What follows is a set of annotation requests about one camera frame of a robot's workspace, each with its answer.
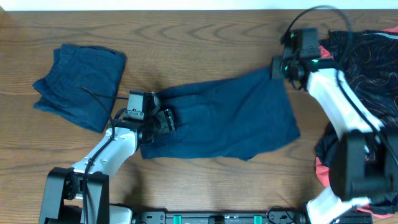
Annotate navy blue shorts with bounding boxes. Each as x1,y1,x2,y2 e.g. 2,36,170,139
141,67,300,161
32,44,126,133

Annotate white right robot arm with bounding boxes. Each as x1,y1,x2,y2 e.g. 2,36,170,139
271,47,397,223

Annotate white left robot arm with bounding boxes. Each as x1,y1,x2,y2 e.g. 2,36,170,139
39,91,175,223

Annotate black patterned sports shirt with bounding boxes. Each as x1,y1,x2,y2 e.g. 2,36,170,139
313,29,398,215

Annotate folded navy blue shorts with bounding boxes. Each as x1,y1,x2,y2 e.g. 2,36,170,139
32,44,126,133

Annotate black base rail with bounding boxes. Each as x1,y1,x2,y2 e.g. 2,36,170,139
102,203,374,224

